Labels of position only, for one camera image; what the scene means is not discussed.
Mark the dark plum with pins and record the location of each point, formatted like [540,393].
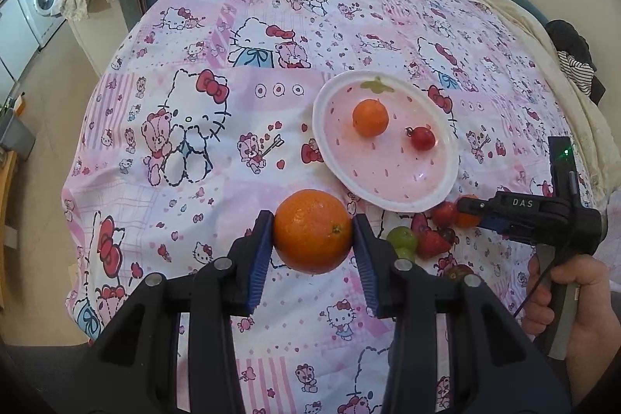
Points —
[460,272]

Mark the white cabinet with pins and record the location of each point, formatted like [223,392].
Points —
[14,40]

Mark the small tangerine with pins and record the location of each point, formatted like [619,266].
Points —
[370,117]
[466,219]

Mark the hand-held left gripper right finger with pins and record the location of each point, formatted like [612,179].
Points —
[366,259]

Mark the small red tomato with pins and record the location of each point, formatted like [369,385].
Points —
[444,214]

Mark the green grape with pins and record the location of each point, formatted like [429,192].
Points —
[401,238]
[405,255]

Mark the striped cloth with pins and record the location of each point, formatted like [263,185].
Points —
[577,72]

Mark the white strawberry-print plate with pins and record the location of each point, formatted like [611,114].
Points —
[388,162]

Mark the white washing machine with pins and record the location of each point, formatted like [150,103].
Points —
[41,1]

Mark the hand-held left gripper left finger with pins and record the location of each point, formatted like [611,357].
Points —
[259,259]

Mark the large orange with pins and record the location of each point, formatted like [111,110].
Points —
[310,229]

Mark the red cherry tomato with stem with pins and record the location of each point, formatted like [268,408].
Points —
[423,137]

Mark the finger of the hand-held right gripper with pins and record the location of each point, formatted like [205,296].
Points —
[473,204]
[497,224]

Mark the grey bin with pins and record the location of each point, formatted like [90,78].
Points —
[14,130]

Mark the red strawberry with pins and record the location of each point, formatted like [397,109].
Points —
[432,244]

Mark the person's right hand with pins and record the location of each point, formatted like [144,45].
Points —
[589,307]

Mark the pink cartoon cat blanket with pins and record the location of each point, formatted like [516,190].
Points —
[203,181]

